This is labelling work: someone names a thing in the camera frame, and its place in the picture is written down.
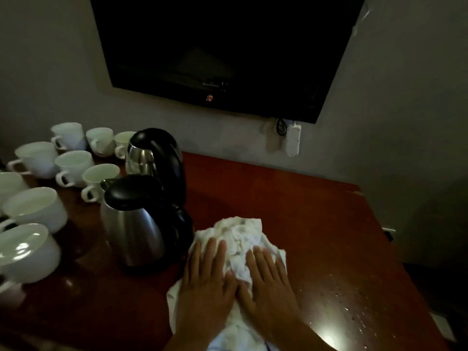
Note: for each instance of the person's left hand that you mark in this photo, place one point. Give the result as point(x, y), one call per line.
point(204, 303)

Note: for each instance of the person's right hand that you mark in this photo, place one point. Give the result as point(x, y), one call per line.
point(274, 303)

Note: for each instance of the white cloth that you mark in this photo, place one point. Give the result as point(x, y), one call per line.
point(237, 230)

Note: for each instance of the steel kettle with black lid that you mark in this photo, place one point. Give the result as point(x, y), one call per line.
point(135, 233)

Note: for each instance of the black and steel kettle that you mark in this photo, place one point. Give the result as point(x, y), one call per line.
point(164, 157)

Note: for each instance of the white ceramic cup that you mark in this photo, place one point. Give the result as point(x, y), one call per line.
point(36, 157)
point(11, 186)
point(75, 164)
point(36, 208)
point(29, 252)
point(97, 175)

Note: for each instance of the group of white cups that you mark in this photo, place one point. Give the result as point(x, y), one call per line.
point(69, 135)

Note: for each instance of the dark red wooden table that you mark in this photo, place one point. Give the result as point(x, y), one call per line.
point(292, 215)

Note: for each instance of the black power plug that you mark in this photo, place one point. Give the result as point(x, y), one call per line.
point(389, 236)

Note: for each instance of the white paper sheet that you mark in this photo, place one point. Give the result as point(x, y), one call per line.
point(443, 327)

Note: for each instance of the white wall socket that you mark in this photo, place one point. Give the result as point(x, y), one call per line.
point(387, 230)

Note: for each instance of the black wall television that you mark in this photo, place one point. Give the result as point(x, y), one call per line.
point(219, 40)

